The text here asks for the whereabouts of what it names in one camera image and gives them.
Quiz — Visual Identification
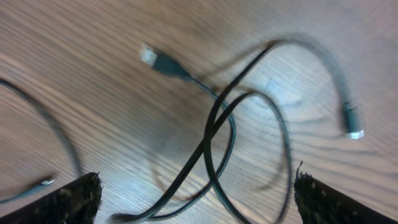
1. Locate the separated black cable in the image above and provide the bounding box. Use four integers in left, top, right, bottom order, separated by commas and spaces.
0, 77, 83, 205
108, 34, 365, 224

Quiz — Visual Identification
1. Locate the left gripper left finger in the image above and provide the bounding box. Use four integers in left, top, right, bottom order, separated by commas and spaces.
1, 172, 102, 224

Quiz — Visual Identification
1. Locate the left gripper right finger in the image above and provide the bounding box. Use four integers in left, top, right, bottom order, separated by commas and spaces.
294, 169, 397, 224

